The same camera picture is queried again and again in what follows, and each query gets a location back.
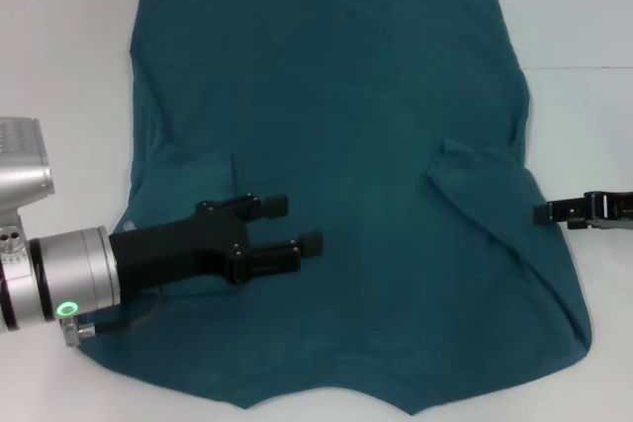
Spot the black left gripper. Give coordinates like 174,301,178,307
107,192,324,299

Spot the teal blue shirt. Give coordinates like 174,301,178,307
78,0,593,388

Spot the left arm cable with plug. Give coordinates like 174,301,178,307
58,293,165,347

